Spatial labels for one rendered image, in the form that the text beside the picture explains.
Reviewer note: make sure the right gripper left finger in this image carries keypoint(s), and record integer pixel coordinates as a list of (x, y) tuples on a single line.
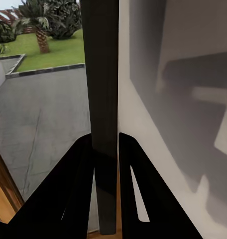
[(59, 207)]

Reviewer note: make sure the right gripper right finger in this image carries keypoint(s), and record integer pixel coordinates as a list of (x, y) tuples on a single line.
[(168, 220)]

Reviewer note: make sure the door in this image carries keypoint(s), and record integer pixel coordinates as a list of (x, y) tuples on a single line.
[(44, 105)]

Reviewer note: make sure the poster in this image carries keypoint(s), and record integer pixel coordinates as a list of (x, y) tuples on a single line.
[(100, 24)]

